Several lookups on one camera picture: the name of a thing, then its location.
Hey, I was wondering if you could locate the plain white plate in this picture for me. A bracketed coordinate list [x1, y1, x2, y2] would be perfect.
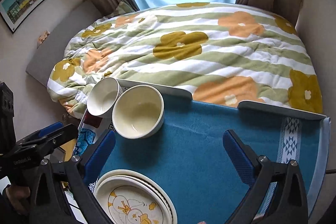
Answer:
[98, 169, 178, 224]

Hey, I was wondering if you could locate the cream duck drawing plate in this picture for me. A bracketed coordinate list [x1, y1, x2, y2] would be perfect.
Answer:
[93, 176, 173, 224]

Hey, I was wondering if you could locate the white small bowl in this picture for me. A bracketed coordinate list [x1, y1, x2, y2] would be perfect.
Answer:
[87, 77, 123, 119]

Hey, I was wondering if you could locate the cream cartoon bowl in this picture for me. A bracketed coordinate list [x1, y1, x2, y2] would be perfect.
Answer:
[112, 85, 165, 139]

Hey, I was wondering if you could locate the yellow duck plate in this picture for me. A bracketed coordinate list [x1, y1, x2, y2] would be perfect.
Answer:
[94, 169, 178, 224]

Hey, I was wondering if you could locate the person left hand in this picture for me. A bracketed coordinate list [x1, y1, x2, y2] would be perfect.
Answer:
[5, 185, 30, 207]

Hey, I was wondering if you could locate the black floor lamp pole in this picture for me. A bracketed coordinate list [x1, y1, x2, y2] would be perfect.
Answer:
[326, 169, 336, 174]

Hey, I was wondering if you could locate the blue woven table mat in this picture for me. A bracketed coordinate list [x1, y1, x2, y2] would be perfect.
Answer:
[88, 92, 322, 224]

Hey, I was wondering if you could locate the floral striped duvet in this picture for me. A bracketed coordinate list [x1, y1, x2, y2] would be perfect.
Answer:
[47, 2, 323, 118]

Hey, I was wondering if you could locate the green floral pillow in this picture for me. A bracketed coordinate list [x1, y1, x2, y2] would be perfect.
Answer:
[109, 1, 135, 18]

